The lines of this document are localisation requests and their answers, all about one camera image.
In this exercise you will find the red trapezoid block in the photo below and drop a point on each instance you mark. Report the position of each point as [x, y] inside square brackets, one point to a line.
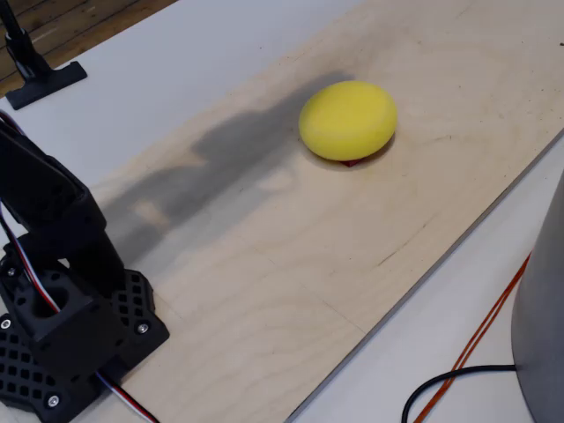
[351, 163]

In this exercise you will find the light plywood board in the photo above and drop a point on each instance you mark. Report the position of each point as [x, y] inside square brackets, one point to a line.
[308, 264]

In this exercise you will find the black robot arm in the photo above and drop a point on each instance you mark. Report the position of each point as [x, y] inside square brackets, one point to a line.
[66, 335]

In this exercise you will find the yellow round sponge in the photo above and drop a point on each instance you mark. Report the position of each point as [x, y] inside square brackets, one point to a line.
[348, 119]

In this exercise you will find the black stand foot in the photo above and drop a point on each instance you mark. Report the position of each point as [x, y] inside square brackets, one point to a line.
[39, 83]

